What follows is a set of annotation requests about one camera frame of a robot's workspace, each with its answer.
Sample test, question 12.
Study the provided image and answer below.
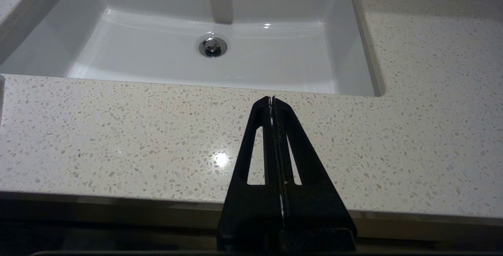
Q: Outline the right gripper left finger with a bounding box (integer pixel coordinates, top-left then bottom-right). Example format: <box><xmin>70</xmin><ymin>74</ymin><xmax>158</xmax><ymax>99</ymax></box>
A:
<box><xmin>216</xmin><ymin>96</ymin><xmax>285</xmax><ymax>251</ymax></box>

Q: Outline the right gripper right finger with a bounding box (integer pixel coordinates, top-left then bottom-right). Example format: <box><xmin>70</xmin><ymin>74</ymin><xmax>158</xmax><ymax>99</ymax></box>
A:
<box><xmin>272</xmin><ymin>96</ymin><xmax>358</xmax><ymax>251</ymax></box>

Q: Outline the chrome drain stopper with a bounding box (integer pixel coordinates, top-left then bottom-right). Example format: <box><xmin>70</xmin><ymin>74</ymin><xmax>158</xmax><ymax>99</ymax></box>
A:
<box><xmin>198</xmin><ymin>36</ymin><xmax>228</xmax><ymax>58</ymax></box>

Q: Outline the white sink basin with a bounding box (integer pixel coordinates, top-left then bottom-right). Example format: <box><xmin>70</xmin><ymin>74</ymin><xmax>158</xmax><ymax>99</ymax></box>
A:
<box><xmin>0</xmin><ymin>0</ymin><xmax>387</xmax><ymax>98</ymax></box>

